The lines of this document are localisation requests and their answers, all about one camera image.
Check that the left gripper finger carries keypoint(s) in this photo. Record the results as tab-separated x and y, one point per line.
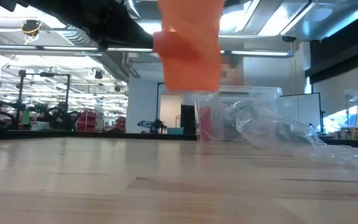
138	39

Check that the orange elastic bandage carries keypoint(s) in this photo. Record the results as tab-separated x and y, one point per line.
191	46

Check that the clear plastic zip bag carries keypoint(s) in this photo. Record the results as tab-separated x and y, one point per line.
275	133

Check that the small background robot arm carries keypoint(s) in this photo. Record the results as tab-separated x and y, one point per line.
154	127

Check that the red bandage roll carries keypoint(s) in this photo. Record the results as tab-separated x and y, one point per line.
206	124

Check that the red shelf cart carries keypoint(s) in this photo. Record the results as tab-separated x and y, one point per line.
85	121
120	124

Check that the black cabinet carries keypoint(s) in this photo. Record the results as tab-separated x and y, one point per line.
187	119

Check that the teal box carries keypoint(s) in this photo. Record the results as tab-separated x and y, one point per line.
176	130

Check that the person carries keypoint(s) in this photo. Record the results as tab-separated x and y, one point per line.
62	119

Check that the black robot rig gantry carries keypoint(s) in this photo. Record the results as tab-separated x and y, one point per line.
21	93

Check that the clear plastic storage container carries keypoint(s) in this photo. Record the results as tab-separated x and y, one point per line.
216	118

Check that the long ceiling light fixture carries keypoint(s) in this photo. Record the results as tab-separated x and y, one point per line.
259	53

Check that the white partition board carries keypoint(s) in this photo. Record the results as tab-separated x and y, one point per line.
300	109

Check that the thin black gantry frame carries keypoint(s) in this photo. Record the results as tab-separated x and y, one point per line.
157	105

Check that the black aluminium table frame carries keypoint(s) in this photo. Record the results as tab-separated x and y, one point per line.
73	135

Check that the black ceiling dome camera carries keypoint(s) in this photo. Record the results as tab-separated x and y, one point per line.
288	39

